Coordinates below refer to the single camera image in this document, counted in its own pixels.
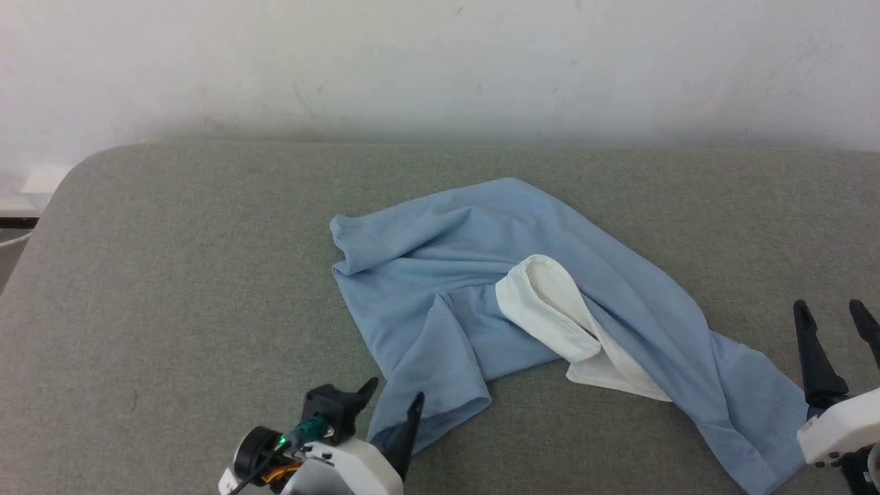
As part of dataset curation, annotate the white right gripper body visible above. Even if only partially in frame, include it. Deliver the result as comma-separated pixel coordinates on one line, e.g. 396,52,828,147
797,386,880,468

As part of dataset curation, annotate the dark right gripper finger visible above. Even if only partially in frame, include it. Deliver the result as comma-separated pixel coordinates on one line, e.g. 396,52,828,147
848,299,880,366
793,300,851,410

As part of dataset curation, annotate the light blue and white shirt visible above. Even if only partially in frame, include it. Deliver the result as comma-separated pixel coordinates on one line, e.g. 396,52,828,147
330,177,824,495

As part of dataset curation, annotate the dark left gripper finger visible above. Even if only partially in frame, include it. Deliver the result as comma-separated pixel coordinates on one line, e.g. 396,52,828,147
384,391,426,482
347,376,380,420

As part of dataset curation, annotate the white wall box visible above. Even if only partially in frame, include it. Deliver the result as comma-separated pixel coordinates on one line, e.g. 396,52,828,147
19,165,72,197

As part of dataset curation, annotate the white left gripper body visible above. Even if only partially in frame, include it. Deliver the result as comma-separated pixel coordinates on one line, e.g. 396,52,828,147
280,437,404,495

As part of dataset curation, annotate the grey fabric sofa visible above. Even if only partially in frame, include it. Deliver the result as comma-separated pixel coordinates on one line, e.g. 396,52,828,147
0,140,880,495

